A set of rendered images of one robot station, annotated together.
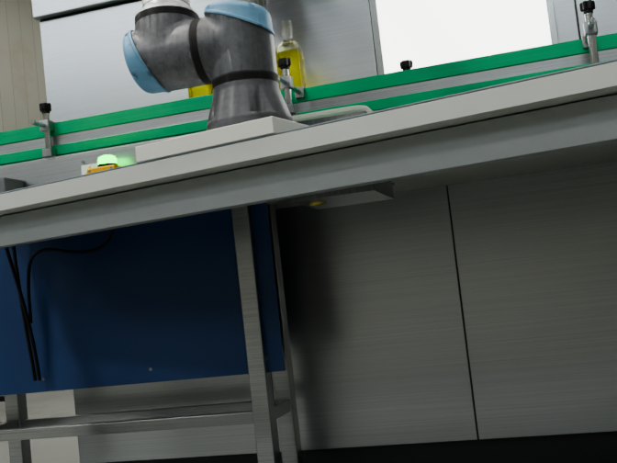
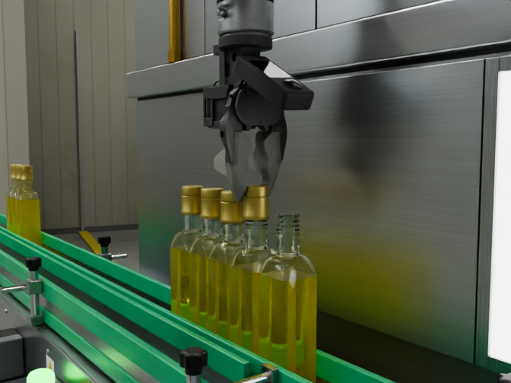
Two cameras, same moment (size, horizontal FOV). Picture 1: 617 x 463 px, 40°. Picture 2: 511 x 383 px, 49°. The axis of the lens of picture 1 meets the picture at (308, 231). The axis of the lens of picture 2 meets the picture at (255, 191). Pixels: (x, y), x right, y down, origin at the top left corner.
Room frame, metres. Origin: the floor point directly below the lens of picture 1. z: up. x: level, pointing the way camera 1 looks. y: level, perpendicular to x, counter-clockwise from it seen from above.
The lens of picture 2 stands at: (1.42, -0.40, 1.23)
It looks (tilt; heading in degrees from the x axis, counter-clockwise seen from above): 5 degrees down; 38
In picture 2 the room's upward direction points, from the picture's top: straight up
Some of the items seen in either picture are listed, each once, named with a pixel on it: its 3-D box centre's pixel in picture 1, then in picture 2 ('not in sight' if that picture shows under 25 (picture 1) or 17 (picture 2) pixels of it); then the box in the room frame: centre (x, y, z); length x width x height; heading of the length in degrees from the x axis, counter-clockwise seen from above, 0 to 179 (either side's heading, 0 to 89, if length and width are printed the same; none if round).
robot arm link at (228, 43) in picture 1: (237, 42); not in sight; (1.47, 0.09, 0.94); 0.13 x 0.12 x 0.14; 76
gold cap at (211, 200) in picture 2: not in sight; (212, 203); (2.04, 0.17, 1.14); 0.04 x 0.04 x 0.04
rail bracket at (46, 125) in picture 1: (41, 129); (21, 293); (1.97, 0.60, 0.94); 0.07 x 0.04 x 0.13; 165
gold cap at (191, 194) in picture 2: not in sight; (192, 200); (2.05, 0.22, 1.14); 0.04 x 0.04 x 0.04
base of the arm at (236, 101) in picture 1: (248, 107); not in sight; (1.46, 0.08, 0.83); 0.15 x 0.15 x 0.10
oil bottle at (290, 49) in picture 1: (293, 84); (287, 335); (1.99, 0.00, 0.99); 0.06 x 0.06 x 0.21; 75
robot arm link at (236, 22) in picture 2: not in sight; (243, 23); (2.00, 0.08, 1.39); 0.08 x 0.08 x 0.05
